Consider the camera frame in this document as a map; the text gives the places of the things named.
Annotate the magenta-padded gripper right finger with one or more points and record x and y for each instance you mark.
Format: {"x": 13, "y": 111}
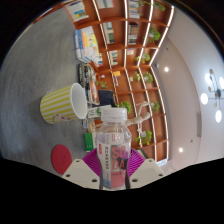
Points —
{"x": 146, "y": 171}

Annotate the round recessed ceiling light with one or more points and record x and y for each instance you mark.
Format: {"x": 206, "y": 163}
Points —
{"x": 166, "y": 69}
{"x": 180, "y": 150}

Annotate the multi-bulb ceiling lamp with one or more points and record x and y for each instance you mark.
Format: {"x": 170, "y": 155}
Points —
{"x": 213, "y": 96}

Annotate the clear plastic soda water bottle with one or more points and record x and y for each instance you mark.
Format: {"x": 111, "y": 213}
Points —
{"x": 113, "y": 160}

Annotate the ceiling air vent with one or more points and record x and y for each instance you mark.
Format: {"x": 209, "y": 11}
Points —
{"x": 199, "y": 124}

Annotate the flat round red coaster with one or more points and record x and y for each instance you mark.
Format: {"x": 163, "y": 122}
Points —
{"x": 61, "y": 159}

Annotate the wooden shelf unit with books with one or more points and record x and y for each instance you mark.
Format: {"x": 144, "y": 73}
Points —
{"x": 133, "y": 50}

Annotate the yellow striped white cup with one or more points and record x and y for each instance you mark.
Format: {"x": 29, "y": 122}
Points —
{"x": 60, "y": 105}

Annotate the stack of dark books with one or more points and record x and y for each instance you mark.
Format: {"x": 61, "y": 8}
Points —
{"x": 88, "y": 83}

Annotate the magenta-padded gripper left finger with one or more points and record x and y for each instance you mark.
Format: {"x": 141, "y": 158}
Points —
{"x": 78, "y": 173}

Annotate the dark blue chair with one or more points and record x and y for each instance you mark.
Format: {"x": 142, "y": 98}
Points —
{"x": 106, "y": 98}

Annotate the tall green white carton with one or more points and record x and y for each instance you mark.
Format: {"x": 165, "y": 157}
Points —
{"x": 94, "y": 112}

